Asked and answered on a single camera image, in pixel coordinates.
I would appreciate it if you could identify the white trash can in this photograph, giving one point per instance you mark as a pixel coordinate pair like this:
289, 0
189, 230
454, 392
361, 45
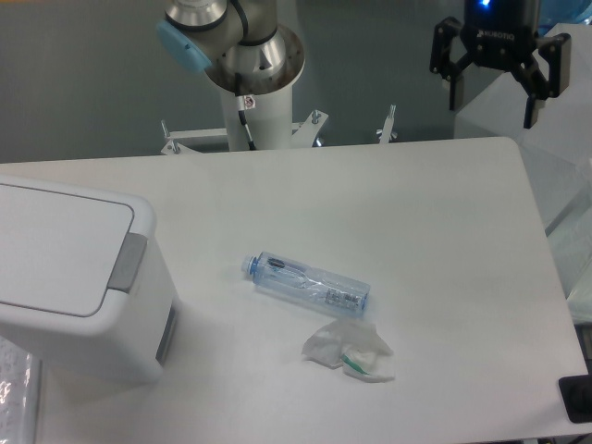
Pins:
126, 339

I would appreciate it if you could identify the white trash can lid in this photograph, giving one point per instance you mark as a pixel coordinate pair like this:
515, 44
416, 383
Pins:
63, 248

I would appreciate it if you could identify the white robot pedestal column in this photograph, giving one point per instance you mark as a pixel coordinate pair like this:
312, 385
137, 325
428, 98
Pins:
269, 115

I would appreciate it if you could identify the crumpled white tissue wrapper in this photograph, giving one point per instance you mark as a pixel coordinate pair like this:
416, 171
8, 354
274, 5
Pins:
354, 346

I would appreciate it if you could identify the clear blue plastic bottle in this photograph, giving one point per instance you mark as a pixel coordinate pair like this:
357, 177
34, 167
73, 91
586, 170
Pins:
298, 282

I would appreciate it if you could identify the clear plastic sheet lower left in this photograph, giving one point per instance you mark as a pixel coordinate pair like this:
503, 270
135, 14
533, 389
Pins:
20, 394

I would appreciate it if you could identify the white pedestal base frame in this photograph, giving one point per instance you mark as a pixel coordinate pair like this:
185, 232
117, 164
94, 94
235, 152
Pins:
303, 135

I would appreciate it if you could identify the black device table corner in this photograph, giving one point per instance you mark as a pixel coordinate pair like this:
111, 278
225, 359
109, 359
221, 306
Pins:
576, 396

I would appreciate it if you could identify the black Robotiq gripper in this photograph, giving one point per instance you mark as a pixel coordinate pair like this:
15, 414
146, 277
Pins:
497, 34

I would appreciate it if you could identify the silver robot arm blue cap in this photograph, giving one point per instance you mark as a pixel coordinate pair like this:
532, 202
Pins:
199, 33

